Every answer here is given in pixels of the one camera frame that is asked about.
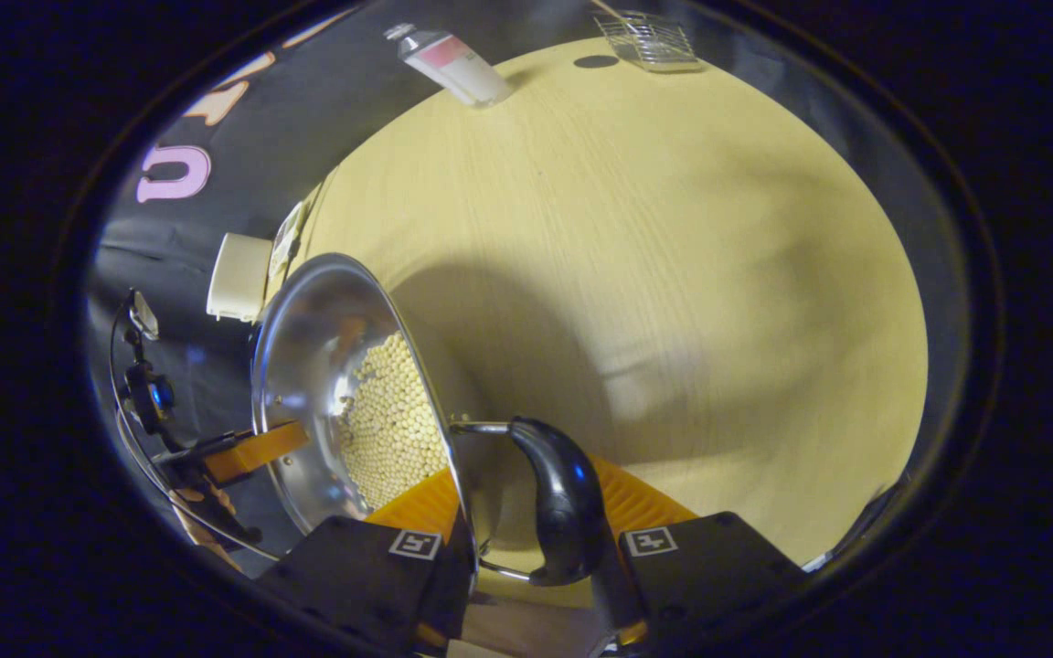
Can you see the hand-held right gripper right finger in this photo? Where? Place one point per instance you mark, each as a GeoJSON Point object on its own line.
{"type": "Point", "coordinates": [709, 567]}

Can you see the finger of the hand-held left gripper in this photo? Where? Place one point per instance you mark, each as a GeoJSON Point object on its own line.
{"type": "Point", "coordinates": [257, 451]}

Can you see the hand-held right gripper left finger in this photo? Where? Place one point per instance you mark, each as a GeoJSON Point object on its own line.
{"type": "Point", "coordinates": [371, 576]}

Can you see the pile of yellow soybeans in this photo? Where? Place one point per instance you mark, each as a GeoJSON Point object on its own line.
{"type": "Point", "coordinates": [389, 411]}

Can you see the white toaster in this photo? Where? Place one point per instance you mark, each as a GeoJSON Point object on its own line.
{"type": "Point", "coordinates": [239, 274]}

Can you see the white divided dish with beans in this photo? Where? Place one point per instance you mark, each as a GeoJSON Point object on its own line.
{"type": "Point", "coordinates": [284, 239]}

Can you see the white bottle with pink label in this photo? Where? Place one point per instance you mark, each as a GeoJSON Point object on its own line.
{"type": "Point", "coordinates": [462, 68]}

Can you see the wooden stick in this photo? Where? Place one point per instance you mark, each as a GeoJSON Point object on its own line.
{"type": "Point", "coordinates": [604, 9]}

